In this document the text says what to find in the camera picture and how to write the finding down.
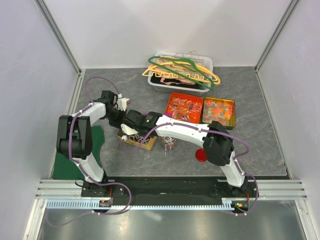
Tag gold tin of candies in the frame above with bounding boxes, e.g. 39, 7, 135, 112
116, 129, 157, 150

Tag orange tray of lollipops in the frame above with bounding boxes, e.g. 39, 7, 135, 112
164, 92, 204, 124

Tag gold tin of gummies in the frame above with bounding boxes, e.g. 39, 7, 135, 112
201, 96, 236, 130

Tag purple plastic scoop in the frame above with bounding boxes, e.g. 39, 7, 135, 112
164, 113, 172, 119

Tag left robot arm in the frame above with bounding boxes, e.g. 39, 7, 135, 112
56, 90, 130, 197

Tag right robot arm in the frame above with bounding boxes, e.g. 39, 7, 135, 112
120, 110, 249, 197

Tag clear glass jar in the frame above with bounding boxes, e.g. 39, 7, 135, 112
161, 136, 177, 157

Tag black garment in basket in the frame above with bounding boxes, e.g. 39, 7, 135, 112
150, 76, 206, 90

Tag orange clothes hanger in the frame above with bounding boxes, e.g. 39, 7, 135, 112
142, 62, 221, 85

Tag white plastic basket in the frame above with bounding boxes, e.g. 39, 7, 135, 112
142, 51, 221, 97

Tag floral pink cloth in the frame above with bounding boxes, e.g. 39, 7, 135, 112
154, 57, 208, 86

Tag red jar lid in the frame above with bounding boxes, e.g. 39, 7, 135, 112
195, 148, 207, 162

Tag yellow clothes hanger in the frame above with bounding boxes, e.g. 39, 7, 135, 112
147, 59, 221, 85

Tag green cloth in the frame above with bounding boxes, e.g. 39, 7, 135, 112
52, 125, 105, 180

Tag green clothes hanger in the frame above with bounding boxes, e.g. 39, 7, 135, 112
147, 56, 216, 90

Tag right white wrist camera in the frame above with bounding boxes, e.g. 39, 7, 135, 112
120, 123, 138, 141

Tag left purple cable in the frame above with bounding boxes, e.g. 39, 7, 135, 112
44, 76, 132, 227

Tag purple cable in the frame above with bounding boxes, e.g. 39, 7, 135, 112
44, 76, 132, 227
119, 122, 258, 217

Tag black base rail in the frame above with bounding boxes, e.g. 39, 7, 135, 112
75, 176, 259, 200

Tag grey cable duct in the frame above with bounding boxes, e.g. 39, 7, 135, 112
46, 199, 236, 211

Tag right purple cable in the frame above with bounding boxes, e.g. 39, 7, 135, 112
119, 122, 258, 217

